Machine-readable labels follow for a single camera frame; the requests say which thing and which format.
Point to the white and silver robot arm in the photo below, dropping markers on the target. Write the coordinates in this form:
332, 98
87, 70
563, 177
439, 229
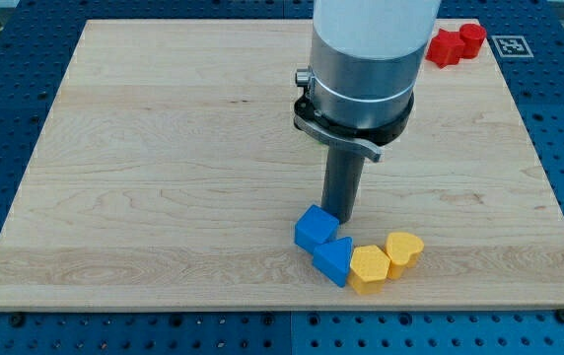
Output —
364, 59

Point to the blue cube block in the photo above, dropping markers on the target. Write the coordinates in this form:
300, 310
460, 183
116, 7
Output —
315, 227

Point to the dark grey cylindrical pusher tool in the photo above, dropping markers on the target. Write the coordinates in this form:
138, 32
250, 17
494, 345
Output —
341, 179

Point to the blue triangle block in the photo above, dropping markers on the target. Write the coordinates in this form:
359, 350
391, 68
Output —
333, 259

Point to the light wooden board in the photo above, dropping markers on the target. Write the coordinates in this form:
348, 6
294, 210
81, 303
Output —
168, 176

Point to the yellow hexagon block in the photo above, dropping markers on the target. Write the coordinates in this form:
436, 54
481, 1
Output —
369, 267

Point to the yellow heart block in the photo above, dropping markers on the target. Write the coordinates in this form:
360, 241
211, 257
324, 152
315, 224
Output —
403, 250

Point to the red star block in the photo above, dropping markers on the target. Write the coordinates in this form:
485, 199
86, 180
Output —
446, 48

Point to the red cylinder block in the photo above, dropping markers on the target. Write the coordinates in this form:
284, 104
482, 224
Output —
473, 36

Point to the white fiducial marker tag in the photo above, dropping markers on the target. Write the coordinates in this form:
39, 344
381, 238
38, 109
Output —
512, 46

